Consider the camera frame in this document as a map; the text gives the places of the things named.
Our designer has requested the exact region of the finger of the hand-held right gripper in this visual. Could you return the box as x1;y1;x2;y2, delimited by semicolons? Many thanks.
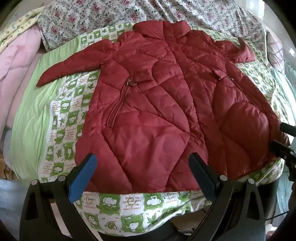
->
279;122;296;135
269;140;296;161

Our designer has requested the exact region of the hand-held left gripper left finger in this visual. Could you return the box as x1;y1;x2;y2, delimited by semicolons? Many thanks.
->
20;153;98;241

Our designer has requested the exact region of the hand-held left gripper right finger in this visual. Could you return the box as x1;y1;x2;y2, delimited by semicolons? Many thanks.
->
187;153;266;241

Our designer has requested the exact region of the red quilted jacket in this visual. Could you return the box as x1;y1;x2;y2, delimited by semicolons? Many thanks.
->
36;20;289;194

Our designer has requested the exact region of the pale teal cloth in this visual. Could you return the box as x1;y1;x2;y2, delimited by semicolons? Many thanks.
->
269;53;296;210

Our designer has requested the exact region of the green checked bed sheet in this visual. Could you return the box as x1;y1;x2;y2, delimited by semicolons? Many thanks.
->
11;23;285;232

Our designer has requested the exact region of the pink and white pillow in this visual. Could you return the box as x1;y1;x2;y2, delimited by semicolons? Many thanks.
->
265;30;285;70

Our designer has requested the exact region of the pink quilt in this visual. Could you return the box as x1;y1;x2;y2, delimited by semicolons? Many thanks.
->
0;25;45;150

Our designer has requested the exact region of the rose floral duvet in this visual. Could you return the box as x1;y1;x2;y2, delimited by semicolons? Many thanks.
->
37;0;269;52

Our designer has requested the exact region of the yellow floral cloth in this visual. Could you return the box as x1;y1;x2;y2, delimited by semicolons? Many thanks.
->
0;6;45;45

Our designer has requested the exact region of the black cable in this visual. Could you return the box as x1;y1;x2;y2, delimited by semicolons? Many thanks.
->
265;207;290;221

